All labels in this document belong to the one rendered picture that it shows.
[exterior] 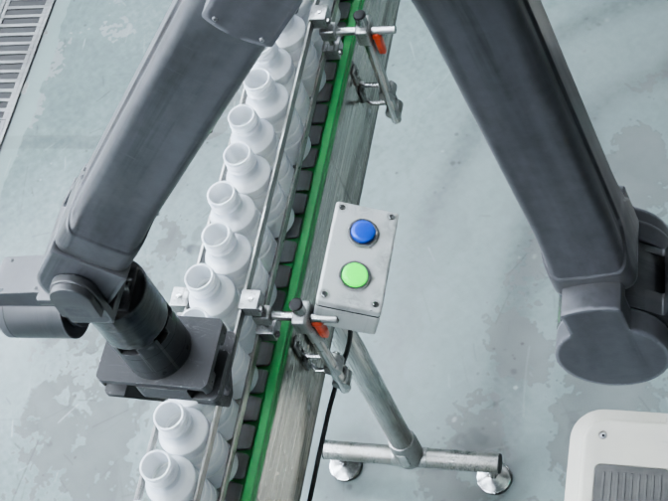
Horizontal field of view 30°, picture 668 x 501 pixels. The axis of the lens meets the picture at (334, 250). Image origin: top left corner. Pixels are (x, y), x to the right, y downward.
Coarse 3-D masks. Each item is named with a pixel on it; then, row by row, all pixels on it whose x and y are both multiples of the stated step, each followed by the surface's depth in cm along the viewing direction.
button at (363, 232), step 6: (360, 222) 152; (366, 222) 152; (354, 228) 151; (360, 228) 151; (366, 228) 151; (372, 228) 152; (354, 234) 151; (360, 234) 151; (366, 234) 151; (372, 234) 151; (360, 240) 151; (366, 240) 151; (372, 240) 152
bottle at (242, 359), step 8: (184, 312) 146; (192, 312) 147; (200, 312) 147; (240, 344) 152; (240, 352) 152; (240, 360) 152; (248, 360) 155; (232, 368) 151; (240, 368) 152; (248, 368) 154; (256, 368) 158; (232, 376) 152; (240, 376) 153; (256, 376) 157; (240, 384) 154; (240, 392) 155
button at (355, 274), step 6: (348, 264) 149; (354, 264) 149; (360, 264) 149; (348, 270) 149; (354, 270) 149; (360, 270) 149; (366, 270) 149; (342, 276) 149; (348, 276) 148; (354, 276) 148; (360, 276) 148; (366, 276) 148; (348, 282) 148; (354, 282) 148; (360, 282) 148
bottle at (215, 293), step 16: (192, 272) 150; (208, 272) 151; (192, 288) 148; (208, 288) 148; (224, 288) 151; (192, 304) 152; (208, 304) 150; (224, 304) 150; (224, 320) 152; (240, 336) 156
